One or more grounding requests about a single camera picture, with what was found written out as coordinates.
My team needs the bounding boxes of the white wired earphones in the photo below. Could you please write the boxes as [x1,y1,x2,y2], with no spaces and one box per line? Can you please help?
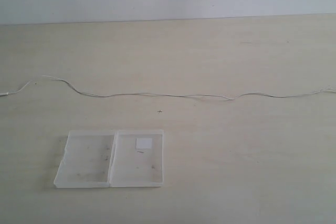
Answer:
[0,76,336,102]

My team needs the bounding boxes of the white paper label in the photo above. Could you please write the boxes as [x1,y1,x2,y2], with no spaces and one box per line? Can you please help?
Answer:
[135,137,153,150]

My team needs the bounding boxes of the clear plastic hinged storage box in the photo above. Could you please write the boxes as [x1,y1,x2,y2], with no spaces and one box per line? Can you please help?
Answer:
[54,130,164,188]

